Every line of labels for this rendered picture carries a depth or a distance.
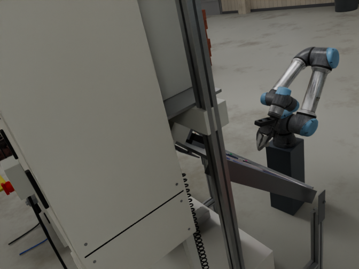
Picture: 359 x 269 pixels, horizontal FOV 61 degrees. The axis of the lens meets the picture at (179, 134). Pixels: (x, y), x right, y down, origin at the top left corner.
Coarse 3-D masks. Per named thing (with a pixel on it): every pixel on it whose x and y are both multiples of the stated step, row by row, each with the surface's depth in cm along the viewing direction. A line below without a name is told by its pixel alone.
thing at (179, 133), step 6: (168, 120) 104; (174, 126) 102; (180, 126) 104; (174, 132) 103; (180, 132) 104; (186, 132) 106; (174, 138) 103; (180, 138) 105; (186, 138) 107; (174, 144) 104
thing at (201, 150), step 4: (176, 144) 104; (180, 144) 102; (184, 144) 106; (188, 144) 115; (176, 148) 130; (180, 148) 138; (188, 148) 99; (192, 148) 100; (196, 148) 108; (200, 148) 121; (204, 148) 134; (184, 152) 128; (188, 152) 131; (192, 152) 97; (196, 152) 96; (200, 152) 97; (204, 152) 105; (196, 156) 133; (204, 156) 93
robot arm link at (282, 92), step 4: (280, 88) 164; (284, 88) 163; (276, 92) 166; (280, 92) 163; (284, 92) 163; (288, 92) 163; (276, 96) 165; (280, 96) 163; (284, 96) 163; (288, 96) 164; (272, 100) 167; (276, 100) 164; (280, 100) 163; (284, 100) 163; (288, 100) 165; (272, 104) 165; (276, 104) 163; (280, 104) 163; (284, 104) 163; (288, 104) 167; (284, 108) 165
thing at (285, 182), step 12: (228, 168) 95; (240, 168) 98; (252, 168) 102; (240, 180) 100; (252, 180) 104; (264, 180) 109; (276, 180) 113; (276, 192) 116; (288, 192) 121; (300, 192) 127; (312, 192) 134
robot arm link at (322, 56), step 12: (312, 48) 185; (324, 48) 180; (312, 60) 184; (324, 60) 178; (336, 60) 179; (324, 72) 180; (312, 84) 182; (312, 96) 182; (312, 108) 182; (300, 120) 183; (312, 120) 180; (300, 132) 184; (312, 132) 184
